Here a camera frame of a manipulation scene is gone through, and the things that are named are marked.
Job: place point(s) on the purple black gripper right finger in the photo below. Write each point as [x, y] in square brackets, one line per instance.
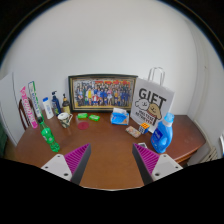
[153, 166]

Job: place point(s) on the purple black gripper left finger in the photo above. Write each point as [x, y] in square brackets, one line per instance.
[71, 166]

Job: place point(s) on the green plastic soda bottle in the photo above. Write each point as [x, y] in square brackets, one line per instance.
[48, 136]

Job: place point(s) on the white remote control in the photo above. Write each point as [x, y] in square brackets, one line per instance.
[142, 145]

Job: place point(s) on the blue detergent bottle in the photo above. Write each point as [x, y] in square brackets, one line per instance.
[163, 134]

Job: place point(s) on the rubik's cube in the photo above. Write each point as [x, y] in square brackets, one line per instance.
[144, 128]

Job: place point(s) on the small snack packet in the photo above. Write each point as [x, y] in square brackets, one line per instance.
[133, 132]

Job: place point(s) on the patterned ceramic mug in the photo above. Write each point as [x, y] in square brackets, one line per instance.
[65, 119]

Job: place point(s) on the left green soap box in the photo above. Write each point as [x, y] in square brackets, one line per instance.
[82, 115]

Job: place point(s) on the green soap box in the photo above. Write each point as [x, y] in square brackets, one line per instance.
[94, 117]
[82, 115]

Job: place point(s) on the right green soap box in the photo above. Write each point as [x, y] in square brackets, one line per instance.
[94, 117]

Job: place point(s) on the white lotion bottle blue cap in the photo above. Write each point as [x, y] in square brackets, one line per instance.
[47, 107]

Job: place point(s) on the blue tissue pack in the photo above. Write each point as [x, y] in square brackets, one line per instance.
[119, 117]

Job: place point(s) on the white radiator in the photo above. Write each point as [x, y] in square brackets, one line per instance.
[212, 155]

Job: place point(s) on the yellow black pump bottle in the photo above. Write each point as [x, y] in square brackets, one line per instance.
[66, 104]

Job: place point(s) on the dark blue pump bottle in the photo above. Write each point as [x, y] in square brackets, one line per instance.
[55, 104]

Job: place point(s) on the white gift paper bag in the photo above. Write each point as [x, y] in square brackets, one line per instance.
[151, 99]

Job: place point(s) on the wooden chair back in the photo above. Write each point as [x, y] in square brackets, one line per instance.
[23, 116]

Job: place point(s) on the framed group photo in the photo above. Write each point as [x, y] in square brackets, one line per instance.
[101, 92]

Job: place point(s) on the white green tall box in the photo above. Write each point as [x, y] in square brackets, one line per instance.
[34, 98]

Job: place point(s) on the pink tall box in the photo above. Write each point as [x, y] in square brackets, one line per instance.
[27, 107]

